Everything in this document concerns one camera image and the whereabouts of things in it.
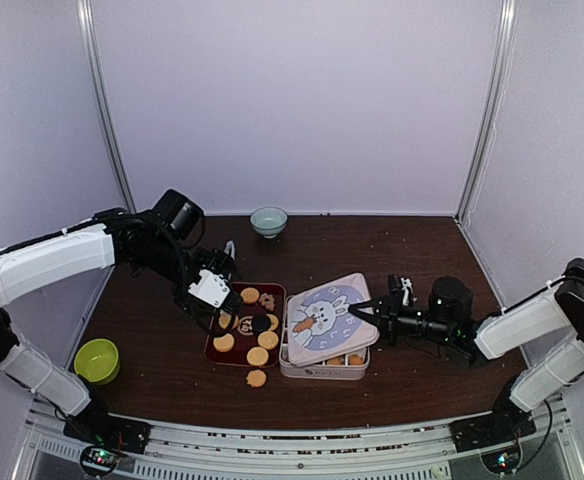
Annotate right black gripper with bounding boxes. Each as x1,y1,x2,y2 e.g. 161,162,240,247
348,290,455,348

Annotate white divided cookie tin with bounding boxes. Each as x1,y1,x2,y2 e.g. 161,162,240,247
279,344,370,381

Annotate metal food tongs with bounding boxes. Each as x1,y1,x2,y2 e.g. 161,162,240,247
223,240,236,265

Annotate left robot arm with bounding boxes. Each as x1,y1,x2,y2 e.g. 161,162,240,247
0,189,242,444

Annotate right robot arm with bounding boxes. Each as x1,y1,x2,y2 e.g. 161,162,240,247
348,258,584,442

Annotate black sandwich cookie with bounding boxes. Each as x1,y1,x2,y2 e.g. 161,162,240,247
251,314,272,334

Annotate red cookie tray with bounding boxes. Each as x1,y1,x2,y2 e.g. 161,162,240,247
204,282,286,368

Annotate round tan biscuit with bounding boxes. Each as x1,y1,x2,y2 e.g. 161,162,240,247
246,346,269,367

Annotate scalloped cookie on table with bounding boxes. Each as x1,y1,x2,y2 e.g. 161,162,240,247
246,369,268,388

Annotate pale blue ceramic bowl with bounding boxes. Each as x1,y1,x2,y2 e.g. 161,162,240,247
250,207,288,239

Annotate green plastic bowl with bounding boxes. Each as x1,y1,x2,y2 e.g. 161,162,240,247
73,338,120,385

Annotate aluminium front rail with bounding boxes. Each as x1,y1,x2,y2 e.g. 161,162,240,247
8,396,584,479

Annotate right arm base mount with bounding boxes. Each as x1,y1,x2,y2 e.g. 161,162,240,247
449,409,537,453

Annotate right aluminium frame post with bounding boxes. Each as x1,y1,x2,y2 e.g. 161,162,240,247
456,0,518,227

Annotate aluminium frame post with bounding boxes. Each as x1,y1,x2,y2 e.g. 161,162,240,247
76,0,137,213
456,0,518,227

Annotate left aluminium frame post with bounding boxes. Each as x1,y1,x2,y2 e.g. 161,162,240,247
76,0,137,213

